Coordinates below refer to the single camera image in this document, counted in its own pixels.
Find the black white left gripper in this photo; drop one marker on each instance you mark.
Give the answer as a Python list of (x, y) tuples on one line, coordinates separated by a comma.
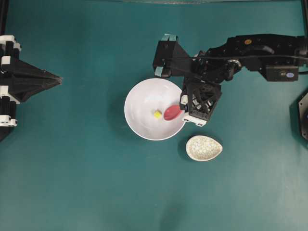
[(13, 92)]

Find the black right frame rail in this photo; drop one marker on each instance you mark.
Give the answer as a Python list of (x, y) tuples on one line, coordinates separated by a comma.
[(304, 5)]

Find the black left frame rail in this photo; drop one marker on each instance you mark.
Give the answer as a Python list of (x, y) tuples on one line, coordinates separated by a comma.
[(4, 5)]

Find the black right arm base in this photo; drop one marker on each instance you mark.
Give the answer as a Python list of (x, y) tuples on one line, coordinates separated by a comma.
[(299, 118)]

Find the white round bowl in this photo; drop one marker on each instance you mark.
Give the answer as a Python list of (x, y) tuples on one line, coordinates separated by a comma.
[(144, 99)]

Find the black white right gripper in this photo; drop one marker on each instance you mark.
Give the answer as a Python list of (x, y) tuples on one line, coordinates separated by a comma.
[(198, 100)]

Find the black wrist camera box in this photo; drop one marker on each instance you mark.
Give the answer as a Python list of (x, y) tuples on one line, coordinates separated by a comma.
[(171, 59)]

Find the speckled ceramic spoon rest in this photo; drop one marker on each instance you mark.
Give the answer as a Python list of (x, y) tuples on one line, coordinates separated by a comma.
[(203, 148)]

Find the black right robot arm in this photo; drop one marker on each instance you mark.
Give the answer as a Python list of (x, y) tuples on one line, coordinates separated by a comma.
[(276, 57)]

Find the black frame rail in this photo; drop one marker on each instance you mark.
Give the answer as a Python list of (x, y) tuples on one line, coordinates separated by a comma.
[(4, 5), (304, 5)]

